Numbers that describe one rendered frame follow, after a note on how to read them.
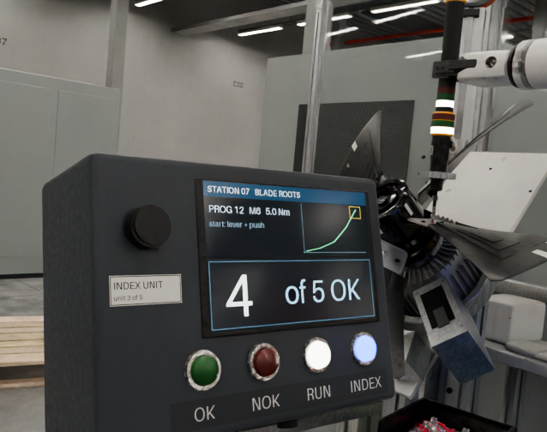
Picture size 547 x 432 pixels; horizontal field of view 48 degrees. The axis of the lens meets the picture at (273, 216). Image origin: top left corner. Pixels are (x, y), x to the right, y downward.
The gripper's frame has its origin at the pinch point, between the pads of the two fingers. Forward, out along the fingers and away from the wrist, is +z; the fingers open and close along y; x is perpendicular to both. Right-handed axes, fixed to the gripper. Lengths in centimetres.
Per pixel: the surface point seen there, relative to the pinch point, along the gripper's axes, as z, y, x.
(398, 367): -9, -15, -54
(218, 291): -42, -75, -31
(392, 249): 5.6, -4.0, -35.8
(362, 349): -44, -62, -35
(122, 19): 990, 326, 212
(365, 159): 27.2, 7.2, -17.6
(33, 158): 558, 74, -36
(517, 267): -24.2, -7.8, -33.7
